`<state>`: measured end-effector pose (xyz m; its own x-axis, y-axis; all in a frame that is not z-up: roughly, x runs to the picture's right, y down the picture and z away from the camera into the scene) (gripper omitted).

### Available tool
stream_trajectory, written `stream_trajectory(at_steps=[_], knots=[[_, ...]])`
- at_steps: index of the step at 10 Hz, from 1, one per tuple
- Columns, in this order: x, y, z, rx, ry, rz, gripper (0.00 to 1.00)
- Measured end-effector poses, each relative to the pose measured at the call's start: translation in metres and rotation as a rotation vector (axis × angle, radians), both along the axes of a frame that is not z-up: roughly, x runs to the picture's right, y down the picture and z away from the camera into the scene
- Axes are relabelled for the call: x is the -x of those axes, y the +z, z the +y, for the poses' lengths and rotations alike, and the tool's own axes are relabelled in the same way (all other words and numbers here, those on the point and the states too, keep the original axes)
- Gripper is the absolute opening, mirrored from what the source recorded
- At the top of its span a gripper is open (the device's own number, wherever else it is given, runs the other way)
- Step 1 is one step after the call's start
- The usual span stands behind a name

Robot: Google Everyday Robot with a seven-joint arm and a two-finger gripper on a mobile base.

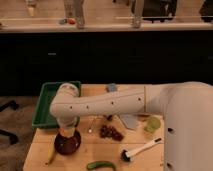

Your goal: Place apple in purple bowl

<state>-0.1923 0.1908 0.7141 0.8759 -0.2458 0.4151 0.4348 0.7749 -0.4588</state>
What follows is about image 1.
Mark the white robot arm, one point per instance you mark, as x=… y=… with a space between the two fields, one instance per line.
x=187 y=109

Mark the green apple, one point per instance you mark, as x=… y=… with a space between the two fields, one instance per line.
x=153 y=123

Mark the dark purple bowl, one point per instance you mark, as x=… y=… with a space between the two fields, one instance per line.
x=67 y=146

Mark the grey blue sponge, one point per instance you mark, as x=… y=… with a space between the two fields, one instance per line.
x=111 y=87

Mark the grey cloth piece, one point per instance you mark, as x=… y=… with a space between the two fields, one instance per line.
x=129 y=121

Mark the dark red grape bunch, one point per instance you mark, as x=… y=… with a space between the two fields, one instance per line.
x=110 y=132

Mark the small metal spoon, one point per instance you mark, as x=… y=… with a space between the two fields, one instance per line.
x=91 y=125

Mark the green plastic tray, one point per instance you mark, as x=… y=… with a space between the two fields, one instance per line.
x=42 y=118

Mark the small red object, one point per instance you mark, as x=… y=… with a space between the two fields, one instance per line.
x=71 y=21

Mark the green cucumber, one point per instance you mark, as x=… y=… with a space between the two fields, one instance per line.
x=101 y=164

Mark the yellow banana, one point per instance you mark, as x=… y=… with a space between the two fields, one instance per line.
x=51 y=154

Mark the white handled dish brush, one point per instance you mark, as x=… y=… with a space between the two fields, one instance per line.
x=127 y=155

